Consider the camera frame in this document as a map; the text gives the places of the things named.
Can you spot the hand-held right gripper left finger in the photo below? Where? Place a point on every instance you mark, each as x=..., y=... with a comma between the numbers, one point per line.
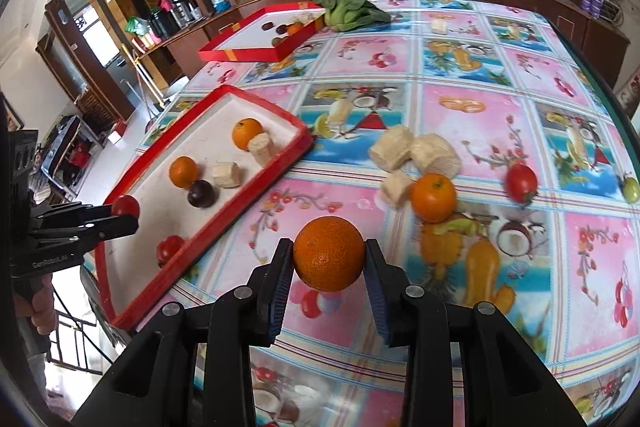
x=280, y=287

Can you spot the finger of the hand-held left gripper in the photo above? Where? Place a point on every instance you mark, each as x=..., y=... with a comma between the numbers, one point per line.
x=75, y=212
x=112, y=227

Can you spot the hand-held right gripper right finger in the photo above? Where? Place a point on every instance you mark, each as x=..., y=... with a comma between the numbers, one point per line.
x=377, y=297

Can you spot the round red tomato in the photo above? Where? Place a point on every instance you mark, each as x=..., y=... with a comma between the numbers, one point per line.
x=126, y=205

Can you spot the red tray with white inside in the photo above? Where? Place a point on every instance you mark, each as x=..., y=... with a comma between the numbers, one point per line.
x=150, y=227

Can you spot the large orange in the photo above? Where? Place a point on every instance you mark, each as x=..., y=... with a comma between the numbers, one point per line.
x=328, y=253

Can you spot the oblong red tomato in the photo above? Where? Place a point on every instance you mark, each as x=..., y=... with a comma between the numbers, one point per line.
x=169, y=249

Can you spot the dark purple plum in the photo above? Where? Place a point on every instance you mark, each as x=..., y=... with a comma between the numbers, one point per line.
x=201, y=194

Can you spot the small red tomato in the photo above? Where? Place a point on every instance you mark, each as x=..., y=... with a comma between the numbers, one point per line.
x=521, y=182

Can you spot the green tomato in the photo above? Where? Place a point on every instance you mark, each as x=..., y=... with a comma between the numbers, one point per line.
x=631, y=188

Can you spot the person's left hand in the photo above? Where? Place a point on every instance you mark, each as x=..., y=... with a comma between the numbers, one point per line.
x=37, y=307

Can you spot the green bag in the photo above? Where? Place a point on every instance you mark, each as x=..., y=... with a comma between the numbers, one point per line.
x=136, y=27

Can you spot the printed floral tablecloth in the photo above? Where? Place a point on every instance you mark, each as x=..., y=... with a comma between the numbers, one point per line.
x=500, y=132

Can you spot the red tray with gold tape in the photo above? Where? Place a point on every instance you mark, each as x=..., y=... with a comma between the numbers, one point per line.
x=240, y=38

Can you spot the black coffee maker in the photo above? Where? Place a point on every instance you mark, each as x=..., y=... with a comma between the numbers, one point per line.
x=179, y=4

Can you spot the small white block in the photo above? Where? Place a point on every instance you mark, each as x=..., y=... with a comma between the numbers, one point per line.
x=439, y=26

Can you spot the green bok choy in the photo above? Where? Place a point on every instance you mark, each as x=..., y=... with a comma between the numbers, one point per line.
x=350, y=7

